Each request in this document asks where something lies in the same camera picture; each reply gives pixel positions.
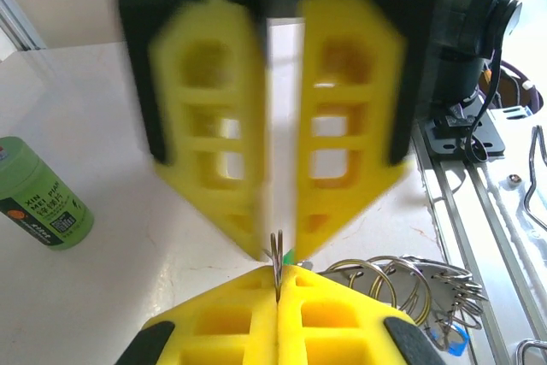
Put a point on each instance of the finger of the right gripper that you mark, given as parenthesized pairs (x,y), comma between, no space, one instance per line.
(205,125)
(350,125)

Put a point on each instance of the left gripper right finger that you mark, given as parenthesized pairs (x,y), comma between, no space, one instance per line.
(333,326)

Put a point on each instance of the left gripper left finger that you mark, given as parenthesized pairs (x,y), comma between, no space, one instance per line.
(222,326)

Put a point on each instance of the green key tag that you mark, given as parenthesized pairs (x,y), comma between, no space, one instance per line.
(289,256)

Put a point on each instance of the blue key tag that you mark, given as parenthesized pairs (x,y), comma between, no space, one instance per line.
(453,339)

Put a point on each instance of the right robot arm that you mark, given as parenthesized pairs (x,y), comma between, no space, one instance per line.
(461,70)

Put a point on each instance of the green cylindrical can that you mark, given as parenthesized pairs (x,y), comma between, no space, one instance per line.
(38,202)

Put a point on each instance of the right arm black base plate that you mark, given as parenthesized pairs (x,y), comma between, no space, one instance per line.
(466,134)

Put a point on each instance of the aluminium frame rail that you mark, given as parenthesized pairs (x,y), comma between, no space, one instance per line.
(491,232)

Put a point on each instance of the aluminium corner post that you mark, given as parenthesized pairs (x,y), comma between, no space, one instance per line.
(21,19)

